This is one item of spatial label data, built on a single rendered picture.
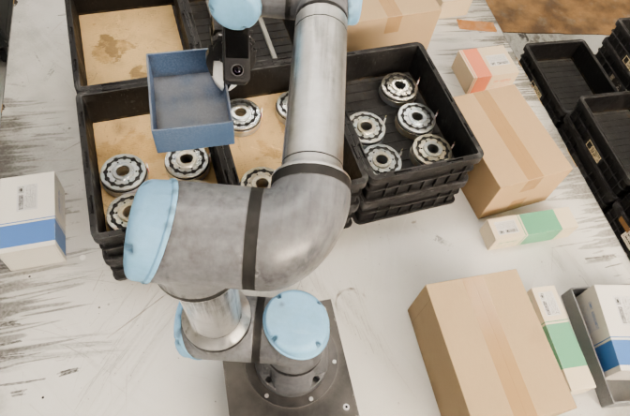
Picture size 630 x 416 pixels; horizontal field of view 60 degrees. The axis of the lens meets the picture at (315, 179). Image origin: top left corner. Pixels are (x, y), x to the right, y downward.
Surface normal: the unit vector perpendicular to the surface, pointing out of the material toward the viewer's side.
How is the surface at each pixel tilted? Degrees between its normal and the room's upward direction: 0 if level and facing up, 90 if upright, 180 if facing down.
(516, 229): 0
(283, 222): 12
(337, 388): 2
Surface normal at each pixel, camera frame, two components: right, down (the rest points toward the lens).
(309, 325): 0.21, -0.55
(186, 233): 0.06, -0.11
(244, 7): -0.04, 0.81
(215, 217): 0.07, -0.40
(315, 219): 0.55, -0.18
